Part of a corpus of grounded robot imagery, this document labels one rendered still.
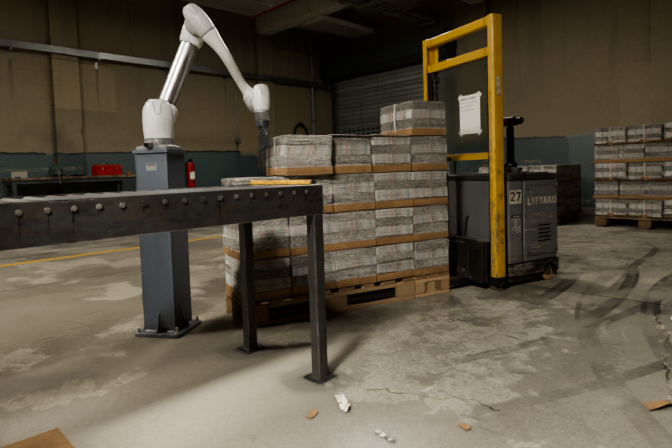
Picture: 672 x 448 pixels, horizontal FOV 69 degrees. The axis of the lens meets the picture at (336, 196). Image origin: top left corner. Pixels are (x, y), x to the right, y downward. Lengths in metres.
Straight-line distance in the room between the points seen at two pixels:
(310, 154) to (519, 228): 1.63
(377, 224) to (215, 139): 7.49
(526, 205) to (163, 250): 2.42
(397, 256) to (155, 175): 1.54
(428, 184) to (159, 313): 1.82
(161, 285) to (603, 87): 7.62
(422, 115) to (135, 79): 7.13
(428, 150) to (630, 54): 6.04
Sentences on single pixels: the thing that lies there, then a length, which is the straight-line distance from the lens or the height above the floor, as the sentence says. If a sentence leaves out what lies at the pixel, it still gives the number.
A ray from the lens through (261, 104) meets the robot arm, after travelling 2.92.
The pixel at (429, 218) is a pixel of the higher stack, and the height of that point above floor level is 0.52.
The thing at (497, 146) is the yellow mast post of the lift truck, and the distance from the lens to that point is 3.44.
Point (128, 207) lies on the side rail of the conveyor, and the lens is 1.57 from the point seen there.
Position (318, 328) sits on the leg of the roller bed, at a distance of 2.06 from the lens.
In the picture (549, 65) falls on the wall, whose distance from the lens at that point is 9.35.
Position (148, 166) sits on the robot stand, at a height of 0.91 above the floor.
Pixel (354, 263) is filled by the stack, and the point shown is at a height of 0.28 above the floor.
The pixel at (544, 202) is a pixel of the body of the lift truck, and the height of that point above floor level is 0.57.
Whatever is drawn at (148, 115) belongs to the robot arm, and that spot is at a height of 1.18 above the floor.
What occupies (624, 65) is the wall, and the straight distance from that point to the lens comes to 8.97.
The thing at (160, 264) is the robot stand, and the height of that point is 0.38.
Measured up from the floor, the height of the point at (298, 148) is 0.99.
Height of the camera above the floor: 0.86
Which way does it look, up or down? 3 degrees down
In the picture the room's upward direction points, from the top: 2 degrees counter-clockwise
